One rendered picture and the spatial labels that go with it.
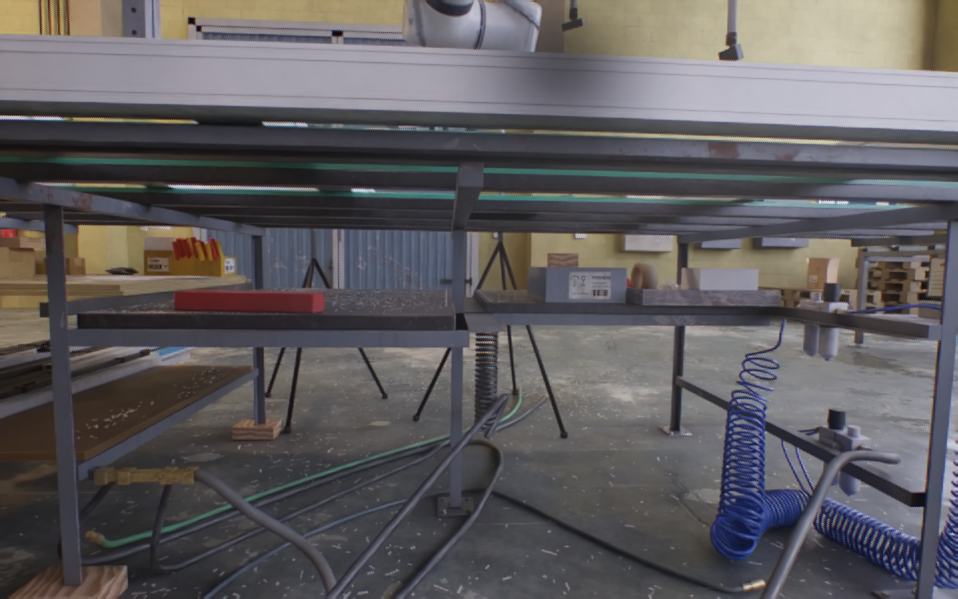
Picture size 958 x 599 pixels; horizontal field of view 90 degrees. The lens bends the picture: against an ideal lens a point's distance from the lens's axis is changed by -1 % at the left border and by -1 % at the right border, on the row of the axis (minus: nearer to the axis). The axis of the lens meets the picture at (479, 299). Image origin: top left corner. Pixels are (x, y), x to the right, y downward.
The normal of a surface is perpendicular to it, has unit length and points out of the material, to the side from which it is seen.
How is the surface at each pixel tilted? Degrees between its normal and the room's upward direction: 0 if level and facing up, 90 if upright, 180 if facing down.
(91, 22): 90
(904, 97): 90
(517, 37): 116
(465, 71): 90
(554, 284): 90
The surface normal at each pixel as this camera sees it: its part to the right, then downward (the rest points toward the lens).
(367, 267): 0.07, 0.07
